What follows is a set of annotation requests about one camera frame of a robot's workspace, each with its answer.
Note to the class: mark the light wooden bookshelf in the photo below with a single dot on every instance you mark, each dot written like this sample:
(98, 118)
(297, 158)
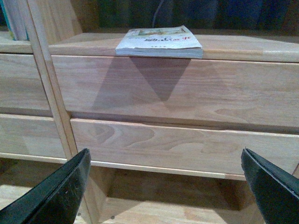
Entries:
(132, 196)

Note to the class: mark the upper right wooden drawer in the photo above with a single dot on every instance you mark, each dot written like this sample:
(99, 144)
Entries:
(230, 94)

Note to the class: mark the dark blue curtain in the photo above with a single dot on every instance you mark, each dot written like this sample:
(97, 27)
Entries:
(198, 14)

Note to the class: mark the lower right wooden drawer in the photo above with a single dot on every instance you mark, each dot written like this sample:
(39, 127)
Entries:
(167, 148)

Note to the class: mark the lower left wooden drawer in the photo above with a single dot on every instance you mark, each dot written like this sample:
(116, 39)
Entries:
(30, 135)

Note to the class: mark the upper left wooden drawer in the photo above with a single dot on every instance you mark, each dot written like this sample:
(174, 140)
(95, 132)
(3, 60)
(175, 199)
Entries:
(20, 83)

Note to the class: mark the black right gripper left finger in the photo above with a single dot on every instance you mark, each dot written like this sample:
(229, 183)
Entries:
(55, 200)

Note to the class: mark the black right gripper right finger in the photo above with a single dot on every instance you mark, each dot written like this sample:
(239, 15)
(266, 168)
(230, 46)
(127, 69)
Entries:
(276, 192)

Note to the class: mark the white paperback book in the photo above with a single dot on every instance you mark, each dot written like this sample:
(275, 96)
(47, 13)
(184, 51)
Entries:
(177, 42)

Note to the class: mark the wooden drawer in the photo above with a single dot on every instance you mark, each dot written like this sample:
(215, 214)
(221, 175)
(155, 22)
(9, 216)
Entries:
(230, 94)
(167, 148)
(30, 135)
(20, 83)

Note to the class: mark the teal comic idiom book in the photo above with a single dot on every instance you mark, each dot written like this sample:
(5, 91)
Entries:
(5, 13)

